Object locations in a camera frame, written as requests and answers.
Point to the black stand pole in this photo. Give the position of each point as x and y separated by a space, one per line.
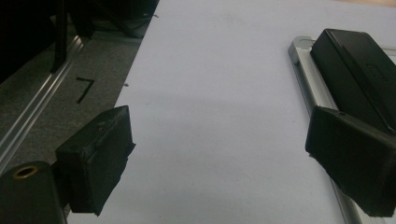
60 37

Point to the aluminium floor rail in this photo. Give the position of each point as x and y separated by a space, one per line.
37 105

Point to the black whiteboard eraser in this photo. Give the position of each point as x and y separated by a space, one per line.
351 74

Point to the whiteboard with aluminium frame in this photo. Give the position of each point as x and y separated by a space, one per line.
314 87

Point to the dark stand base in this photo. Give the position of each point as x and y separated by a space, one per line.
118 15

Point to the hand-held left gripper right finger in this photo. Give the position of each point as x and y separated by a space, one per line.
355 158

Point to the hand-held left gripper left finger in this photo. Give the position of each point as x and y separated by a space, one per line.
93 161

